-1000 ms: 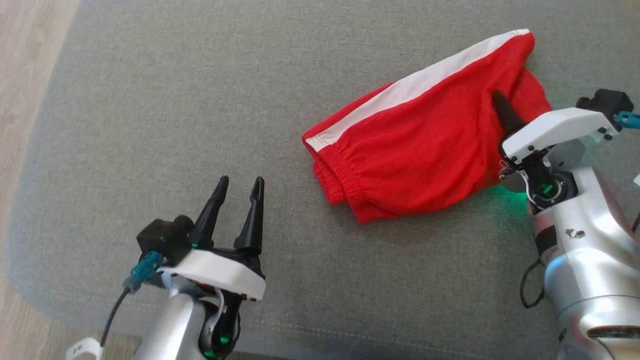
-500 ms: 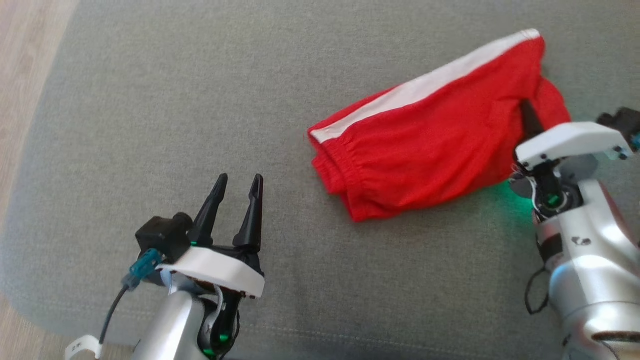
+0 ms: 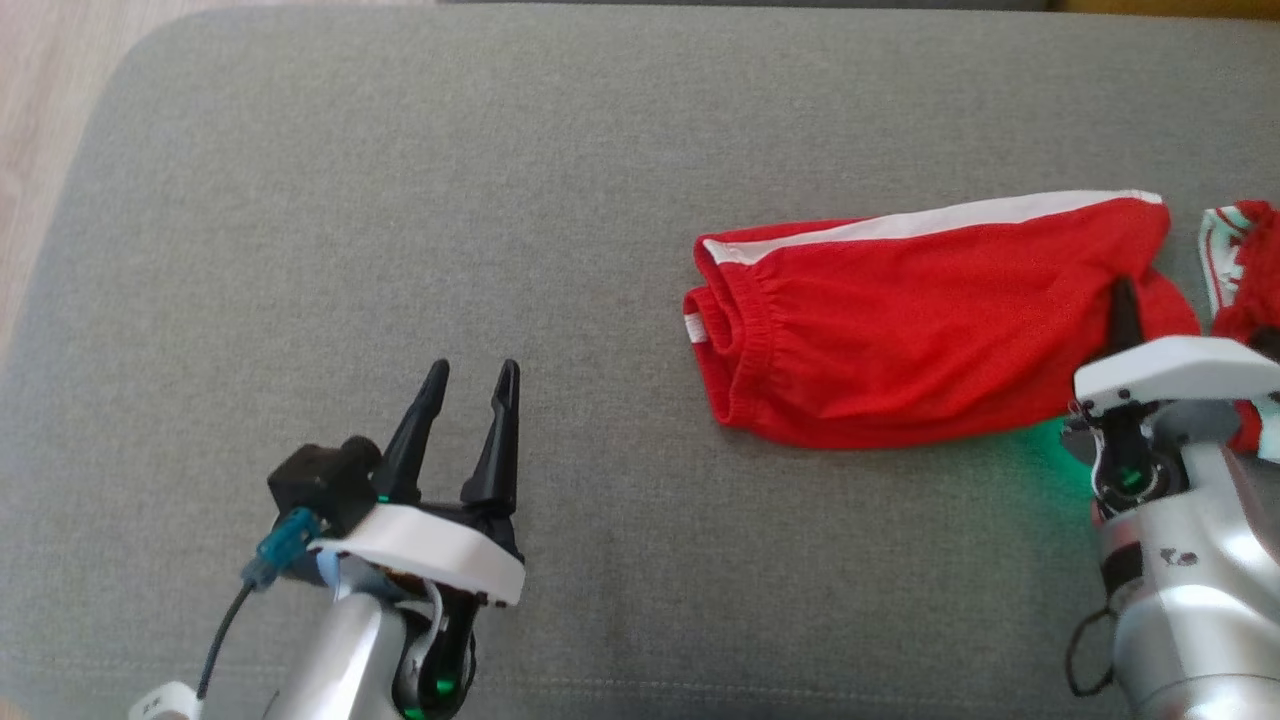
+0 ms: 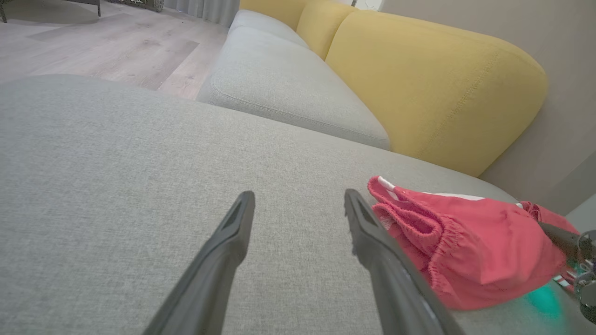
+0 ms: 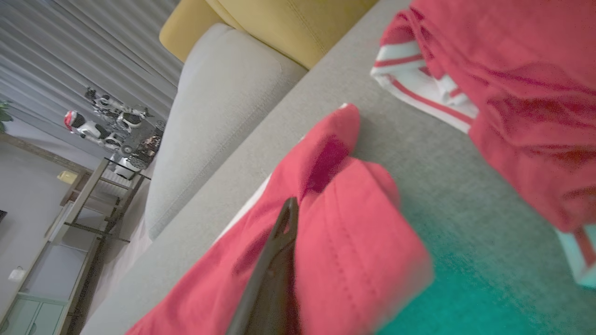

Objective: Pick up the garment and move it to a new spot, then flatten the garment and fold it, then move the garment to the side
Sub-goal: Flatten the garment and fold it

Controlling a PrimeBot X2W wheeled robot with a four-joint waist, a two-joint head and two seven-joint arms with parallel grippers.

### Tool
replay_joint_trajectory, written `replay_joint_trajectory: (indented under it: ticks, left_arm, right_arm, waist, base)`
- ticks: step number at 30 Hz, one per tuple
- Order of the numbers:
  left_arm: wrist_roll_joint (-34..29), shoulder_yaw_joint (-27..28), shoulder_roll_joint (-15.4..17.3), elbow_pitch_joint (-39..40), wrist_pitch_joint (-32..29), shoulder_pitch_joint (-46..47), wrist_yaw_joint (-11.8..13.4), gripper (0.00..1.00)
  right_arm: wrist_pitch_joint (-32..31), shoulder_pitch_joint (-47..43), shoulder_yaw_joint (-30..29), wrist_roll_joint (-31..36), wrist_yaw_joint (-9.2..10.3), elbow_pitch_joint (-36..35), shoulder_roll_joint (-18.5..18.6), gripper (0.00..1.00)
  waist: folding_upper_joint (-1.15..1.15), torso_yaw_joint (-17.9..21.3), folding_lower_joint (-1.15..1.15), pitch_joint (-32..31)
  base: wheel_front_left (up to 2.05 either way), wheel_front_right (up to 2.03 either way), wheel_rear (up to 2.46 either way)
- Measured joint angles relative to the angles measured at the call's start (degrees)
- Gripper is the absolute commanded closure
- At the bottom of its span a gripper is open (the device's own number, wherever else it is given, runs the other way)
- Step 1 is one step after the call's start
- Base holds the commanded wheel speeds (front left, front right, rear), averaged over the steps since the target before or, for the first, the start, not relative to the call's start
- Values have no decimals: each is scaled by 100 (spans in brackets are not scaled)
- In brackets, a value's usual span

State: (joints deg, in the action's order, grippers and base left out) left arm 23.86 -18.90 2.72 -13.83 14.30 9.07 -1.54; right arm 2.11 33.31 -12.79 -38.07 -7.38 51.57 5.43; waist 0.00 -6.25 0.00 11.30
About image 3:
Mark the red shorts white stripe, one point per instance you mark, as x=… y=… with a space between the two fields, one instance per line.
x=900 y=330

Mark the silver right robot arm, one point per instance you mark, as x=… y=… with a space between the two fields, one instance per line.
x=1200 y=620

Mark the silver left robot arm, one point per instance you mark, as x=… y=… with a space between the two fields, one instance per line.
x=330 y=660

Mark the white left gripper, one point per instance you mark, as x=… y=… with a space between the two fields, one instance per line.
x=430 y=545

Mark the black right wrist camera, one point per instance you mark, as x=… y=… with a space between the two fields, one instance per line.
x=1268 y=343

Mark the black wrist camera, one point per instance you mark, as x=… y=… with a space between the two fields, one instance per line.
x=320 y=480
x=1268 y=343

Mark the grey and yellow sofa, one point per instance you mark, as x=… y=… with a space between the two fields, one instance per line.
x=500 y=200

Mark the red Bulls 23 jersey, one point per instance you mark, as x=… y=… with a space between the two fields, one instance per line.
x=1255 y=270

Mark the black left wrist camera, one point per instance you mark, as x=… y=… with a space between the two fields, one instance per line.
x=320 y=480

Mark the yellow sofa back cushion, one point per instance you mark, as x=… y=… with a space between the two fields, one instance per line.
x=1180 y=5

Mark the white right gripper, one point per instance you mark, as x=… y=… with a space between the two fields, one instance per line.
x=1170 y=370

